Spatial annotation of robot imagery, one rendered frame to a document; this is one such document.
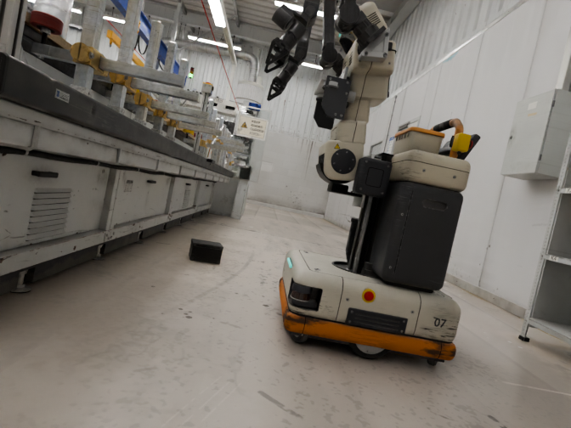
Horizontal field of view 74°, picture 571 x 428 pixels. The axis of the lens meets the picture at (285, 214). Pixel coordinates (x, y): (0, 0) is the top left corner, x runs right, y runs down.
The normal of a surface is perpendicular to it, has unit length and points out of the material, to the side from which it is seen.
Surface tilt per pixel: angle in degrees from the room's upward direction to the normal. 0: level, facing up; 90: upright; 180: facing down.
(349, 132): 90
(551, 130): 90
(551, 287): 90
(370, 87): 90
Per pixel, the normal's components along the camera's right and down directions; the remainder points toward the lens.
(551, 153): 0.05, 0.07
